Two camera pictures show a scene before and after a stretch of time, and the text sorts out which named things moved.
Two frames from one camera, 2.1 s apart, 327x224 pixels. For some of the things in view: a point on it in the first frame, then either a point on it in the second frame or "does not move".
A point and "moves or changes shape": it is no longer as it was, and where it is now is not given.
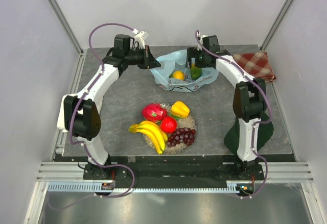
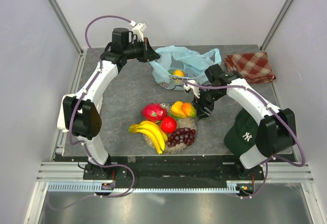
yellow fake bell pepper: [179, 110] does not move
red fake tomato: [168, 124] does not move
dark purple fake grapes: [185, 135] does not move
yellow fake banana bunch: [153, 132] does not move
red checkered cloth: [257, 65] does not move
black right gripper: [192, 52] → [200, 104]
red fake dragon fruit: [154, 112] does not move
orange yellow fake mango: [196, 73] → [189, 110]
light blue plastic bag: [174, 74] moves or changes shape
